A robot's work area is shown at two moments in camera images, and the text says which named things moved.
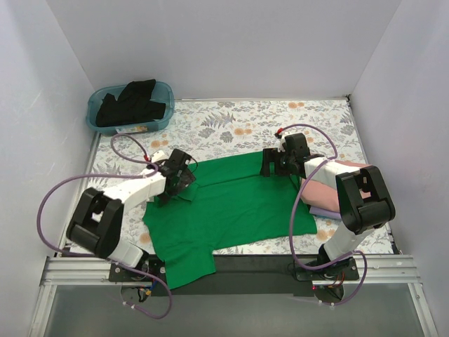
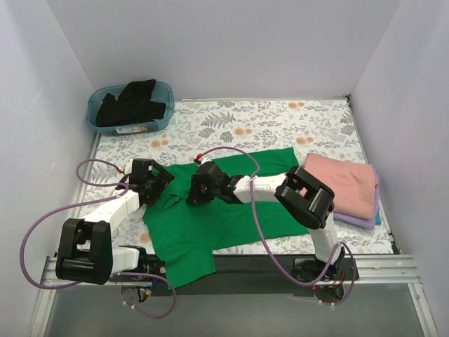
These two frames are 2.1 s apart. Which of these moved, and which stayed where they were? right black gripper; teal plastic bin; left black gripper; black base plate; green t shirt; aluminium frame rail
Moved: left black gripper; right black gripper
Stayed: black base plate; aluminium frame rail; green t shirt; teal plastic bin
